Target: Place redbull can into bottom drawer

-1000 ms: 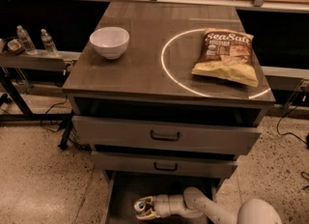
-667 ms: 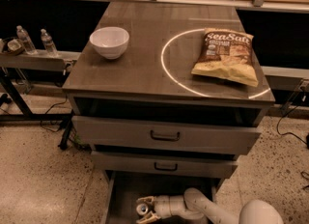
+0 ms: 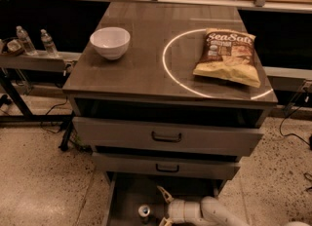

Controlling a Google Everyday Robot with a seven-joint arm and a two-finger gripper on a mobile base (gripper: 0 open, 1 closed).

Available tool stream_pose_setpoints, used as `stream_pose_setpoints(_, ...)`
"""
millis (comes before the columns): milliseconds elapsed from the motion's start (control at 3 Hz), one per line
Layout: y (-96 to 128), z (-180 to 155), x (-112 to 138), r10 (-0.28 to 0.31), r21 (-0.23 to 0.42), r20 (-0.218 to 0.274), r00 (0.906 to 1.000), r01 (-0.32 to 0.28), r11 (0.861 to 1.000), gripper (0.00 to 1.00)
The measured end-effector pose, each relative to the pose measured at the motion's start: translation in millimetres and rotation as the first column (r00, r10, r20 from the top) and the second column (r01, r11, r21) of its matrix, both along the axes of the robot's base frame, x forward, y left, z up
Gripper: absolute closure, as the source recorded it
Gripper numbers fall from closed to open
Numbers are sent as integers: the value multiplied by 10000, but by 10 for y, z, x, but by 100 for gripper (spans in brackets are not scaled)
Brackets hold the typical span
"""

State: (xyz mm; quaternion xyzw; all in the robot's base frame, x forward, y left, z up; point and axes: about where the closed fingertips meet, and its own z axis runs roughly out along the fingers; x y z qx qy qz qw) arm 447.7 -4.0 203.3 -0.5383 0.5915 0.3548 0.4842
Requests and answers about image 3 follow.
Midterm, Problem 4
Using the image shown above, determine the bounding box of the left plastic water bottle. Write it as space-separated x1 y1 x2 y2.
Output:
16 26 37 56

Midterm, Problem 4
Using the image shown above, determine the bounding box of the black floor cable left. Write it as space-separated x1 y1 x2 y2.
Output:
39 96 74 134

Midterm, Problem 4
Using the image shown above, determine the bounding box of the black floor cable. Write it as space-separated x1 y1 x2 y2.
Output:
39 96 74 134
278 87 312 148

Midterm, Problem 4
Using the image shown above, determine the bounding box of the top drawer with handle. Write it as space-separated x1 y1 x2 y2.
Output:
73 117 263 156

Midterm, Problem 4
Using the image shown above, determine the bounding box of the right plastic water bottle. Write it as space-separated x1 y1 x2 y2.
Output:
41 29 59 58

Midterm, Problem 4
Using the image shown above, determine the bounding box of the plastic water bottle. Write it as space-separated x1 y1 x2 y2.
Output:
41 29 59 58
16 26 37 56

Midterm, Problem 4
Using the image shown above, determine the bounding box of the sea salt chips bag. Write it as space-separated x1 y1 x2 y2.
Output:
193 28 260 88

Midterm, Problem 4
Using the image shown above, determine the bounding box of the white bowl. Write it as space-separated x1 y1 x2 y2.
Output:
90 27 131 60

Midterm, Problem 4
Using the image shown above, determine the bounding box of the drawer with handle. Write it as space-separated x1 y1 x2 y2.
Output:
93 153 240 180
73 117 263 156

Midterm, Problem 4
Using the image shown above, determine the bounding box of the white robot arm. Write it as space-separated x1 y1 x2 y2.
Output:
158 186 250 226

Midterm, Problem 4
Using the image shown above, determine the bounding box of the black floor cable right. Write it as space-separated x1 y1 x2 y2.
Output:
278 87 312 148

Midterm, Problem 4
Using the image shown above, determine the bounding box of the small dark bowl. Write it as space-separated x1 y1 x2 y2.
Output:
0 37 23 57

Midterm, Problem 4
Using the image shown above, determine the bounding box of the redbull can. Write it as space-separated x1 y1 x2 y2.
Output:
137 205 151 218

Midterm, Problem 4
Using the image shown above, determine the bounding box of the grey side bench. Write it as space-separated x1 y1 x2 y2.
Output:
0 51 81 73

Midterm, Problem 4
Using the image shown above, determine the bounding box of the open bottom drawer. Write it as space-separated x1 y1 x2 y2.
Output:
101 173 217 226

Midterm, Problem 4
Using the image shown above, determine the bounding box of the middle drawer with handle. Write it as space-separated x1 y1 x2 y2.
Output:
93 153 240 180

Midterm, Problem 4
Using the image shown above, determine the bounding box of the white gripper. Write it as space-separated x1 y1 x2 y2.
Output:
158 186 191 226

